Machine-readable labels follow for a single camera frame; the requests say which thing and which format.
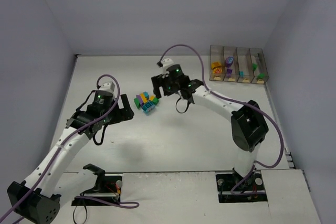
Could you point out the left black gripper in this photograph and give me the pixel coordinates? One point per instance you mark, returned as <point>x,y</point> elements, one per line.
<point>121,112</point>

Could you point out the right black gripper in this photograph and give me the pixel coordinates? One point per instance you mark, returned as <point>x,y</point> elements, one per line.
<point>159,83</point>

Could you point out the green lego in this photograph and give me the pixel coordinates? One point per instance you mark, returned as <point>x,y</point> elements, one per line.
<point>260,76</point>
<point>137,103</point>
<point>154,99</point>

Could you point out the yellow square lego brick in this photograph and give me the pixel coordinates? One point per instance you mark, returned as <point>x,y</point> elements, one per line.
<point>216,65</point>

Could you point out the orange oval lego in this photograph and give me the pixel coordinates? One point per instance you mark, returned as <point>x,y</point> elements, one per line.
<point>217,70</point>

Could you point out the purple long lego brick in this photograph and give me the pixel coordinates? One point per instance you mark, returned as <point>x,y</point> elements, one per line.
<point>229,71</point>

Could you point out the purple oval paw lego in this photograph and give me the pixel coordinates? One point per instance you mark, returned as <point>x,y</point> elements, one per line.
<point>229,61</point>

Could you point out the green square lego brick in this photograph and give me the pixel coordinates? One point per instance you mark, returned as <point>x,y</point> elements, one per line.
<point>255,66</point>

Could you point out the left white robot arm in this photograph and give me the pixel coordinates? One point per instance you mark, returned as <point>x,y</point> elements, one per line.
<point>40,196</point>

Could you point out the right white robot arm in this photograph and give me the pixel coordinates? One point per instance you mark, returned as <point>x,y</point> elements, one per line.
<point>248,126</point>

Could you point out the purple slanted lego in pile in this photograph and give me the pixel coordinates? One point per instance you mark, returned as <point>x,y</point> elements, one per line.
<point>140,100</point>

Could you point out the yellow cyan lego top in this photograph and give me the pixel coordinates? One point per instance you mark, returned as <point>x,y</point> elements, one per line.
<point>145,95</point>

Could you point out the clear bin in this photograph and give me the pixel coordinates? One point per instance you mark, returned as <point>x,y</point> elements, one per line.
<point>257,56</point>
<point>245,65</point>
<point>231,51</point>
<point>216,54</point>

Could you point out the green lego in bin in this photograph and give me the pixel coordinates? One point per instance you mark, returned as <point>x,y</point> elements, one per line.
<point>260,76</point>

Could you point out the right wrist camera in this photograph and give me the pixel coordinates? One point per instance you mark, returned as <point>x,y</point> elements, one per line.
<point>164,64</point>

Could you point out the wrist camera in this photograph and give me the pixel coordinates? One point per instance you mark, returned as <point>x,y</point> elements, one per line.
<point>108,87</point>
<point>164,64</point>

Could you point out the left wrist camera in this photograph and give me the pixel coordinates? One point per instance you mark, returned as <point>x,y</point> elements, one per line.
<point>108,87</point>

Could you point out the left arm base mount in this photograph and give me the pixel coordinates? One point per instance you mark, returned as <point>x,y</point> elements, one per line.
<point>108,191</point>

